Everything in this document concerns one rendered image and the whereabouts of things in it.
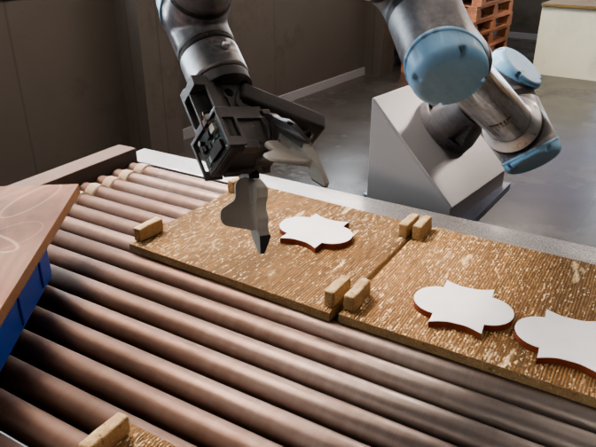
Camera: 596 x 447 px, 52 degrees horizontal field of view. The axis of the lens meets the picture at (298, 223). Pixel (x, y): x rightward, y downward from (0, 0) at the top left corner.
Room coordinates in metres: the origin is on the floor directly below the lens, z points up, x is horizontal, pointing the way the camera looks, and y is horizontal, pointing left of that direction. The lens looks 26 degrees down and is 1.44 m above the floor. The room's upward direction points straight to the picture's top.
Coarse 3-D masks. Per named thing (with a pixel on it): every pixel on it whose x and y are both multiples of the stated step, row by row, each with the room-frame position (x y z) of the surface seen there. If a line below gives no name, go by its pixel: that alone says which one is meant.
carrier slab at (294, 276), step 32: (288, 192) 1.20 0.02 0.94; (192, 224) 1.05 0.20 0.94; (352, 224) 1.05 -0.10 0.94; (384, 224) 1.05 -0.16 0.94; (160, 256) 0.93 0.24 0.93; (192, 256) 0.92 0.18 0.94; (224, 256) 0.92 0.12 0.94; (256, 256) 0.92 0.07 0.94; (288, 256) 0.92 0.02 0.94; (320, 256) 0.92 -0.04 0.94; (352, 256) 0.92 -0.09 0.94; (384, 256) 0.92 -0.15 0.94; (256, 288) 0.82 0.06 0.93; (288, 288) 0.82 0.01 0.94; (320, 288) 0.82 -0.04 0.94
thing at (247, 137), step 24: (216, 72) 0.72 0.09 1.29; (240, 72) 0.73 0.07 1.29; (192, 96) 0.71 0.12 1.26; (216, 96) 0.70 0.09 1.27; (192, 120) 0.70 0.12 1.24; (216, 120) 0.66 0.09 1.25; (240, 120) 0.67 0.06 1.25; (264, 120) 0.69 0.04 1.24; (192, 144) 0.69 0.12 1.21; (216, 144) 0.65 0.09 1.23; (240, 144) 0.64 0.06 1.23; (216, 168) 0.65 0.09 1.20; (240, 168) 0.67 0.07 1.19; (264, 168) 0.69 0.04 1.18
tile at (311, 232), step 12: (300, 216) 1.06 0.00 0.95; (312, 216) 1.06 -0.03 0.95; (288, 228) 1.01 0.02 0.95; (300, 228) 1.01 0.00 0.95; (312, 228) 1.01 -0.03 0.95; (324, 228) 1.01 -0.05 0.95; (336, 228) 1.01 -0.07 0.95; (288, 240) 0.97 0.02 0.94; (300, 240) 0.96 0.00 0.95; (312, 240) 0.96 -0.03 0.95; (324, 240) 0.96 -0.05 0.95; (336, 240) 0.96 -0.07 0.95; (348, 240) 0.96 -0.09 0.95
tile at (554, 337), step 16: (528, 320) 0.72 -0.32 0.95; (544, 320) 0.72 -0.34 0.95; (560, 320) 0.72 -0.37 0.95; (576, 320) 0.72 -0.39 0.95; (528, 336) 0.68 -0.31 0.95; (544, 336) 0.68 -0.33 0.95; (560, 336) 0.68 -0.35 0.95; (576, 336) 0.68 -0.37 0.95; (592, 336) 0.68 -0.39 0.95; (544, 352) 0.65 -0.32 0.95; (560, 352) 0.65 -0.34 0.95; (576, 352) 0.65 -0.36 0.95; (592, 352) 0.65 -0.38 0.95; (576, 368) 0.62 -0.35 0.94; (592, 368) 0.61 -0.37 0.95
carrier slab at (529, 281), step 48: (432, 240) 0.98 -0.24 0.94; (480, 240) 0.98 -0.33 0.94; (384, 288) 0.82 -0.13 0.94; (480, 288) 0.82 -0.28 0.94; (528, 288) 0.82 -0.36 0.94; (576, 288) 0.82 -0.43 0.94; (384, 336) 0.71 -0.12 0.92; (432, 336) 0.70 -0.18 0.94; (528, 384) 0.61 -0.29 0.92; (576, 384) 0.60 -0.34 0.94
